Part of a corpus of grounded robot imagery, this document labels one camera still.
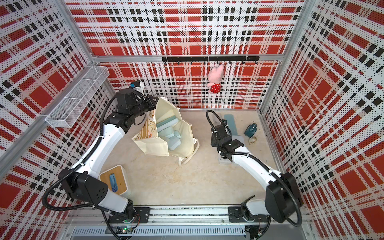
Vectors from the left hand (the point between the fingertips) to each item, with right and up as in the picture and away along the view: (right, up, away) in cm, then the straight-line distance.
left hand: (161, 97), depth 76 cm
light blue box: (+48, -23, +25) cm, 59 cm away
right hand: (+33, -21, +9) cm, 40 cm away
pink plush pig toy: (+29, +16, +16) cm, 37 cm away
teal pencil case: (+44, -9, +39) cm, 59 cm away
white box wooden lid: (-25, -44, +3) cm, 50 cm away
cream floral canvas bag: (+10, -28, +14) cm, 33 cm away
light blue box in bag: (-2, -16, +19) cm, 25 cm away
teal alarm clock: (+54, -18, +23) cm, 62 cm away
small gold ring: (+56, -25, +26) cm, 67 cm away
